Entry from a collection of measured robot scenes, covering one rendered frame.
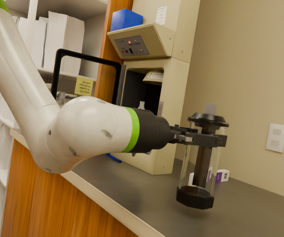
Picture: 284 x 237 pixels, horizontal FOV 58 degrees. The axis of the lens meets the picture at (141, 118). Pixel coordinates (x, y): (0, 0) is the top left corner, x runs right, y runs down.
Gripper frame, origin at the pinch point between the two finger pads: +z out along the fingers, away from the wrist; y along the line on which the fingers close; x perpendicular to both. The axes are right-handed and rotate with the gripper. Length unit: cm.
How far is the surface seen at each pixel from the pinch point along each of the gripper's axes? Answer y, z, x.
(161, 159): 31.3, 17.5, 14.5
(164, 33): 31.4, 7.7, -33.4
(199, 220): -4.1, -1.0, 21.1
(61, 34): 157, 16, -49
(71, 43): 169, 30, -47
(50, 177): 66, -13, 32
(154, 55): 38.3, 10.6, -26.1
